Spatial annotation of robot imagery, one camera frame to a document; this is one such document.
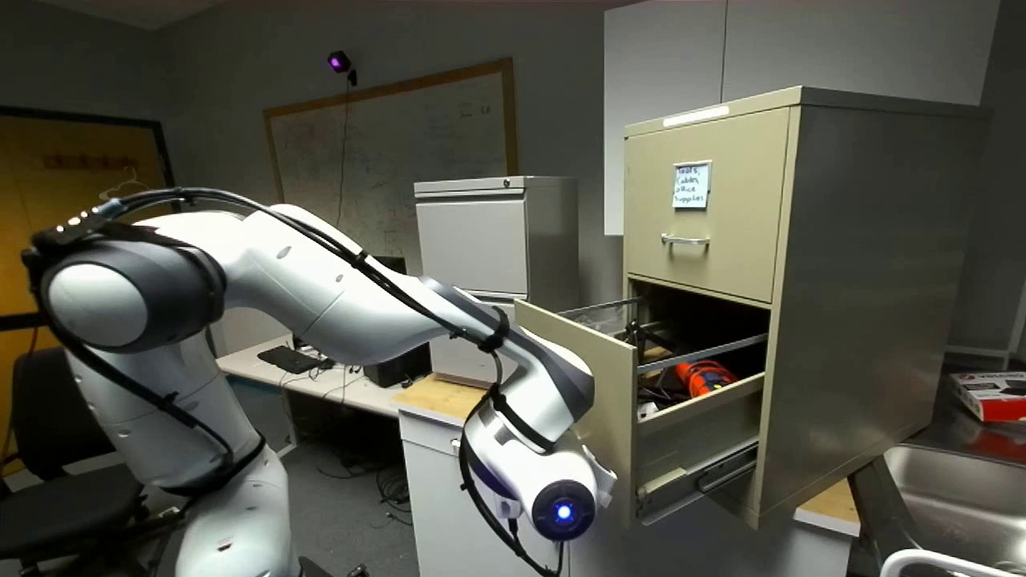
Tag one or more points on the beige bottom drawer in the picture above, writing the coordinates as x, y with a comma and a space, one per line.
667, 451

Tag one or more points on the beige drawer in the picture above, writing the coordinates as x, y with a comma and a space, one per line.
667, 451
702, 202

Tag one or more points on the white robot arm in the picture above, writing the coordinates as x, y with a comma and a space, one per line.
133, 285

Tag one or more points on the grey lateral cabinet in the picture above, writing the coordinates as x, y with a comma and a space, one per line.
500, 239

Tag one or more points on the beige top drawer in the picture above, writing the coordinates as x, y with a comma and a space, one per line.
702, 202

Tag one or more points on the beige filing cabinet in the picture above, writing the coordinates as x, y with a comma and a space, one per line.
871, 244

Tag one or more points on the orange power drill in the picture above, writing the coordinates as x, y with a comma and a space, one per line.
700, 377

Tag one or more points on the wood framed whiteboard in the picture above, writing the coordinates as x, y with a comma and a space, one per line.
356, 158

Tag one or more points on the red white box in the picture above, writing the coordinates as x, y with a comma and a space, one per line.
993, 394

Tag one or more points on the black office chair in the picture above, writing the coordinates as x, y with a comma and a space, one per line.
66, 510

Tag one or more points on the steel sink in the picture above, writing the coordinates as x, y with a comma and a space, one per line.
964, 504

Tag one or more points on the white wall cupboard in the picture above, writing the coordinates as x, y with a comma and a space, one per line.
670, 56

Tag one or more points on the purple lit camera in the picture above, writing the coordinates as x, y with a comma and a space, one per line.
343, 64

